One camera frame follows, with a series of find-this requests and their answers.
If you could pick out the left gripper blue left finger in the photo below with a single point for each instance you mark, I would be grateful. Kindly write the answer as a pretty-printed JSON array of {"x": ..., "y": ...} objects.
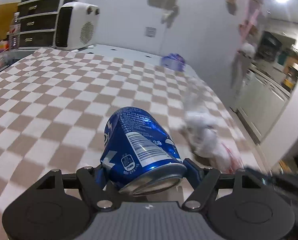
[{"x": 100, "y": 176}]

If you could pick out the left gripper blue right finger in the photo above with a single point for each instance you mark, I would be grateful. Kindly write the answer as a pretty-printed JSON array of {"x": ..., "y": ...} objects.
[{"x": 193, "y": 174}]

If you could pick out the white plastic trash bag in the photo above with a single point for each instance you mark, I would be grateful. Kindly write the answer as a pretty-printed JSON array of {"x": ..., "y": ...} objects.
[{"x": 200, "y": 130}]

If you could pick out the blue crushed soda can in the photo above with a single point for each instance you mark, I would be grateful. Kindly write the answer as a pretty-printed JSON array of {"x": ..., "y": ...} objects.
[{"x": 140, "y": 158}]

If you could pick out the brown white checkered blanket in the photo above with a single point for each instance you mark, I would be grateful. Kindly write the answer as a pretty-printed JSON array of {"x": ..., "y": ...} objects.
[{"x": 54, "y": 106}]

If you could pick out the white kitchen cabinets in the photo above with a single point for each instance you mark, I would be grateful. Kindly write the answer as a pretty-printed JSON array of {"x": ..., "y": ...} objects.
[{"x": 261, "y": 102}]

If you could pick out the blue patterned pouch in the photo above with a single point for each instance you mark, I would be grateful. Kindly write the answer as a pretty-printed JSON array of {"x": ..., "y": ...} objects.
[{"x": 173, "y": 61}]

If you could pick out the white fluffy sheep toy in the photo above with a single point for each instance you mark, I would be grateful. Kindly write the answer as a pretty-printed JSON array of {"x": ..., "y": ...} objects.
[{"x": 247, "y": 50}]

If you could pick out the white space heater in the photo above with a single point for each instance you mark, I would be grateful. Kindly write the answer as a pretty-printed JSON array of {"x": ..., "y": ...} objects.
[{"x": 76, "y": 26}]

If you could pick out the plastic water bottle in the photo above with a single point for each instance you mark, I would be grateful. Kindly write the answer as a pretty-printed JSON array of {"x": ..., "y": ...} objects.
[{"x": 14, "y": 32}]

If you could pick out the black white drawer cabinet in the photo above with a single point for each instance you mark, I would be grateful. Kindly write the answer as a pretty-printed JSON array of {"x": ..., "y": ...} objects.
[{"x": 38, "y": 20}]

